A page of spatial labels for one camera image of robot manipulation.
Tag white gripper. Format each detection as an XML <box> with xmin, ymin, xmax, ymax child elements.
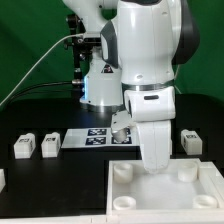
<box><xmin>134</xmin><ymin>118</ymin><xmax>174</xmax><ymax>175</ymax></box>

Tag white square table top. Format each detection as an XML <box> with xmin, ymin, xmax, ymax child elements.
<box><xmin>106</xmin><ymin>158</ymin><xmax>224</xmax><ymax>215</ymax></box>

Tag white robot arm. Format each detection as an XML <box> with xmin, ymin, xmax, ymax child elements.
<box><xmin>62</xmin><ymin>0</ymin><xmax>200</xmax><ymax>173</ymax></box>

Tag white board with tags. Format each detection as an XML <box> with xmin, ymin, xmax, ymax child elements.
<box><xmin>62</xmin><ymin>128</ymin><xmax>139</xmax><ymax>149</ymax></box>

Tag white block left edge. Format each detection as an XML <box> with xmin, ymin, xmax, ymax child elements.
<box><xmin>0</xmin><ymin>169</ymin><xmax>6</xmax><ymax>193</ymax></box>

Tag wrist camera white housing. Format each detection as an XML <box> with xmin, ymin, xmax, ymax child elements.
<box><xmin>111</xmin><ymin>110</ymin><xmax>135</xmax><ymax>143</ymax></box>

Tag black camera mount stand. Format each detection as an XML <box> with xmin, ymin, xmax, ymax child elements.
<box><xmin>64</xmin><ymin>14</ymin><xmax>100</xmax><ymax>100</ymax></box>

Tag white cable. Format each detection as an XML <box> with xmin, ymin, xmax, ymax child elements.
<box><xmin>0</xmin><ymin>33</ymin><xmax>84</xmax><ymax>108</ymax></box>

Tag black cables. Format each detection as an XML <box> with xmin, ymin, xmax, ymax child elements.
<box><xmin>0</xmin><ymin>79</ymin><xmax>84</xmax><ymax>109</ymax></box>

